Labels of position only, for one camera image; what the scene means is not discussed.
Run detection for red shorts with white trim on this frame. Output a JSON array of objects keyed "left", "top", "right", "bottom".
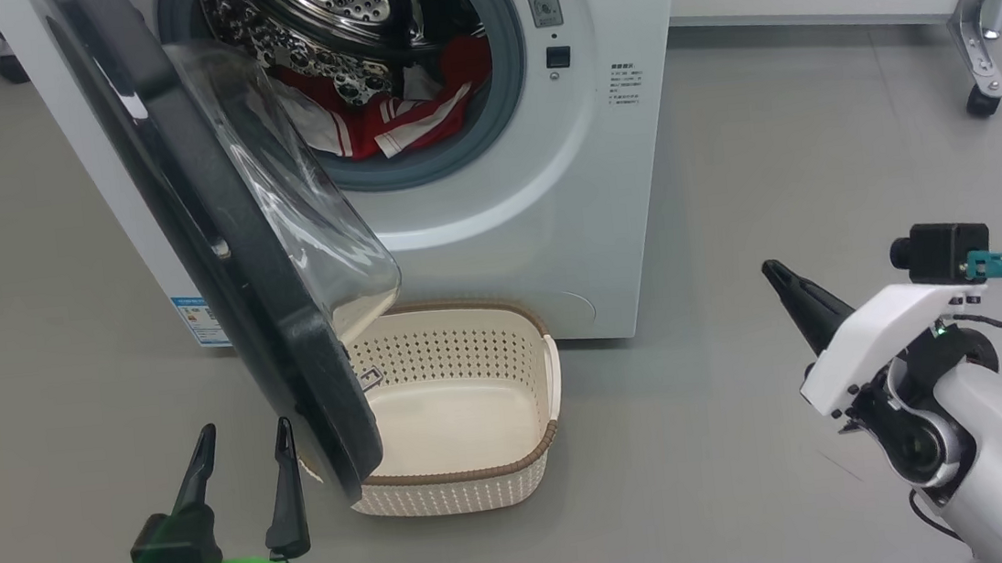
[{"left": 340, "top": 32, "right": 503, "bottom": 163}]

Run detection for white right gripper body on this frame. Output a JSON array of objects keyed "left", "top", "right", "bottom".
[{"left": 792, "top": 276, "right": 1002, "bottom": 423}]

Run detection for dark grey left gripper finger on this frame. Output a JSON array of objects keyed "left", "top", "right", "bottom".
[
  {"left": 254, "top": 416, "right": 313, "bottom": 562},
  {"left": 164, "top": 424, "right": 224, "bottom": 518}
]

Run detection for black caster wheel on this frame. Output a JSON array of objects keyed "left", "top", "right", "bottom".
[{"left": 964, "top": 81, "right": 1002, "bottom": 121}]

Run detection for black round glass washer door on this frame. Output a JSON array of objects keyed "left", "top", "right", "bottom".
[{"left": 38, "top": 0, "right": 424, "bottom": 531}]

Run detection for black printed text label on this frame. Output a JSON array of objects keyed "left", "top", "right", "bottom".
[{"left": 607, "top": 60, "right": 646, "bottom": 109}]

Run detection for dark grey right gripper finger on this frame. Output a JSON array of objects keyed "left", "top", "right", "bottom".
[{"left": 761, "top": 253, "right": 860, "bottom": 362}]

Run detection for white front-load washing machine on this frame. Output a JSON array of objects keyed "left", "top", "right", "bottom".
[{"left": 0, "top": 0, "right": 718, "bottom": 397}]

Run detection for blue energy label sticker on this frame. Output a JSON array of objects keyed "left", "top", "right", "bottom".
[{"left": 170, "top": 291, "right": 232, "bottom": 352}]

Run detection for cream perforated laundry basket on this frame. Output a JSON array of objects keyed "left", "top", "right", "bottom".
[{"left": 286, "top": 288, "right": 574, "bottom": 529}]

